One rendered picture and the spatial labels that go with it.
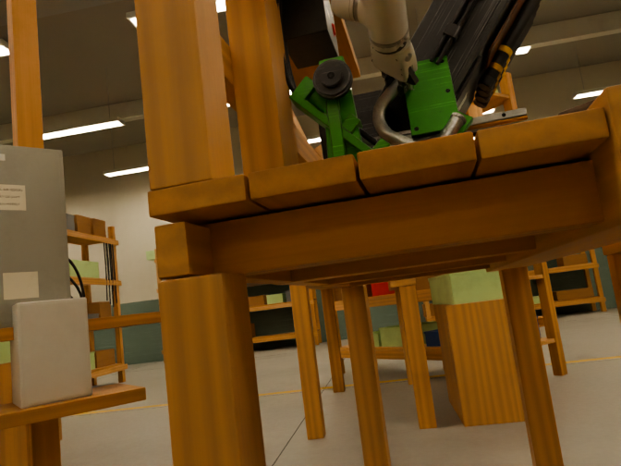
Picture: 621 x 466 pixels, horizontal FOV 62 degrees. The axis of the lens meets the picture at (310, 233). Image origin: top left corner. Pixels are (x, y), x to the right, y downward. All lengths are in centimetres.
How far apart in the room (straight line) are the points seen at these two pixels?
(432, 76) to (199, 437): 100
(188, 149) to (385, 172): 26
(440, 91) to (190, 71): 74
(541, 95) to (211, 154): 1074
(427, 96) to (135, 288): 1037
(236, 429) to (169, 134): 38
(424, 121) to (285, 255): 67
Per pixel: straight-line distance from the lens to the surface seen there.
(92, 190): 1213
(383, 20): 110
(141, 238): 1142
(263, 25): 118
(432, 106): 131
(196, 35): 76
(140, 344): 1136
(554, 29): 948
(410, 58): 121
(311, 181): 64
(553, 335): 418
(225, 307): 66
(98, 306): 759
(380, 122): 125
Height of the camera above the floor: 70
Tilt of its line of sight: 8 degrees up
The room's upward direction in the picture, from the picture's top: 7 degrees counter-clockwise
